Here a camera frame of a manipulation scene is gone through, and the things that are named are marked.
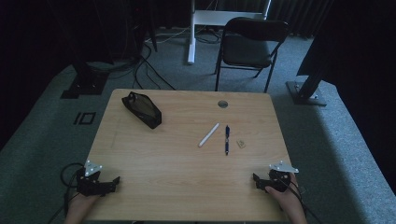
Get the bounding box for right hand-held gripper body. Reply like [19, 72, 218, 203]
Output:
[263, 160, 300, 193]

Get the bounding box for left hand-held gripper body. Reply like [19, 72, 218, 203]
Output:
[76, 160, 110, 197]

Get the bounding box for blue pen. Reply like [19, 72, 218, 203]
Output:
[224, 124, 231, 156]

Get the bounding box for white pen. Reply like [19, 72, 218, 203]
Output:
[197, 122, 220, 148]

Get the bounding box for black mesh pencil case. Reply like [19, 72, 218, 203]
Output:
[120, 91, 163, 130]

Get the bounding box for person's right hand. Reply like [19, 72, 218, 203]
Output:
[264, 173, 302, 216]

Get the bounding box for person's left hand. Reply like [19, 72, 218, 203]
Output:
[64, 193, 101, 222]

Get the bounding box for black folding chair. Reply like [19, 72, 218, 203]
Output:
[214, 16, 291, 94]

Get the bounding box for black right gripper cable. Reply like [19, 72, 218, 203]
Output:
[274, 173, 323, 224]

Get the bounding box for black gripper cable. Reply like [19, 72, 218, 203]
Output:
[274, 173, 323, 224]
[46, 161, 86, 224]

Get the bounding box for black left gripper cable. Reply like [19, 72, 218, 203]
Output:
[46, 161, 86, 224]

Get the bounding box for black stand with base plate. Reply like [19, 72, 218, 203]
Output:
[285, 46, 332, 107]
[60, 46, 110, 100]

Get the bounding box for black floor cables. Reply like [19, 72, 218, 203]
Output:
[92, 36, 177, 91]

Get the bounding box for white floor cable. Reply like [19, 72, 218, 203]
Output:
[145, 26, 191, 45]

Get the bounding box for white desk frame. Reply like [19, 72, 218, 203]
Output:
[187, 0, 273, 65]

